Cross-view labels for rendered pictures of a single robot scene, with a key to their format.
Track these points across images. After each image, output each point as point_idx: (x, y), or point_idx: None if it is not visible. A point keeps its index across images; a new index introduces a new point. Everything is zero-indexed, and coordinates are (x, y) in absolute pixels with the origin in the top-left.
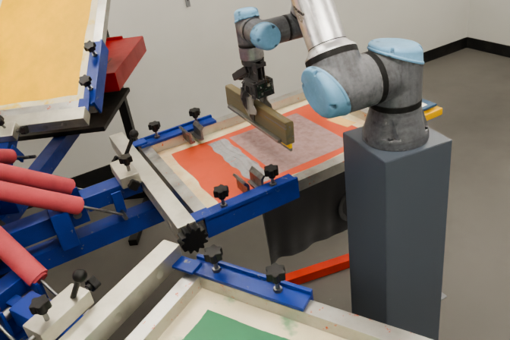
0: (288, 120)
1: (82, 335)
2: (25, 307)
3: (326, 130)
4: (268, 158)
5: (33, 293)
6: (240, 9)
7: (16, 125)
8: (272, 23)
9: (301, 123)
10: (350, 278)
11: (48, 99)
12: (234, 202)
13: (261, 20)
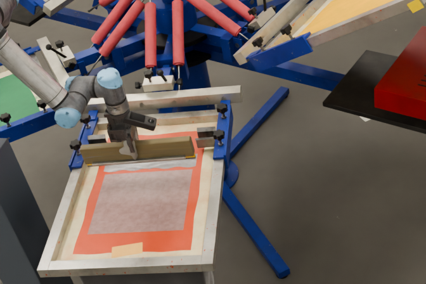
0: (83, 147)
1: (52, 64)
2: (89, 50)
3: (125, 231)
4: (130, 178)
5: (95, 52)
6: (111, 70)
7: (255, 23)
8: (72, 84)
9: (158, 222)
10: (48, 228)
11: (296, 36)
12: (85, 132)
13: (82, 79)
